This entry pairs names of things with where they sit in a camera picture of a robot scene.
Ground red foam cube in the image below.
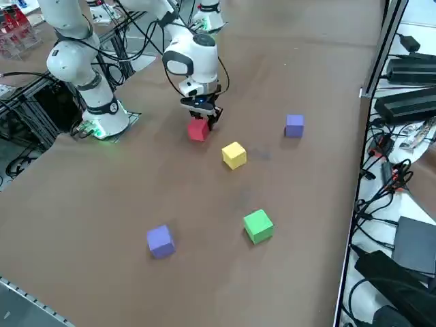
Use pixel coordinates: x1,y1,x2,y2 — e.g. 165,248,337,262
187,118,210,142

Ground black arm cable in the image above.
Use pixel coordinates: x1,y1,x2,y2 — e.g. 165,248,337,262
146,0,232,99

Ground purple foam cube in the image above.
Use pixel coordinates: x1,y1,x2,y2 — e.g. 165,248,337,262
284,114,305,138
146,224,176,259

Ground aluminium table edge rail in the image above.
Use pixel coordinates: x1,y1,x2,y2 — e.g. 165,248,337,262
333,90,374,327

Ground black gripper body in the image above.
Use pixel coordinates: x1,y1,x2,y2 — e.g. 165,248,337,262
180,84,222,115

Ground large black power adapter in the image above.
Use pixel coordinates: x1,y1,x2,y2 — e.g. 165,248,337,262
373,87,436,125
386,52,436,86

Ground yellow foam cube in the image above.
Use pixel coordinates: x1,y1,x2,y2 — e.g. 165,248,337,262
221,141,247,170

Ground black metal support frame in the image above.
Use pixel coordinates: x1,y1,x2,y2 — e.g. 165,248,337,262
0,73,84,153

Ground aluminium side rail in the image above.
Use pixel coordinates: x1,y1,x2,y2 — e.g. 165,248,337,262
0,275,74,327

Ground grey flat box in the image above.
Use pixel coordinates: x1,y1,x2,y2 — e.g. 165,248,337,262
390,215,436,277

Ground small black power adapter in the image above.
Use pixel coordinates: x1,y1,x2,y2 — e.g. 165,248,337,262
397,33,422,52

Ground aluminium frame post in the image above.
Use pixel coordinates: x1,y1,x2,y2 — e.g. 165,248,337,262
359,0,409,99

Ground green foam cube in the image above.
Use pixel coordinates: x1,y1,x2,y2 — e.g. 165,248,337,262
243,208,275,245

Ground black orange connector block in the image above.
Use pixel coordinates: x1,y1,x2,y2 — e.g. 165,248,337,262
369,134,396,158

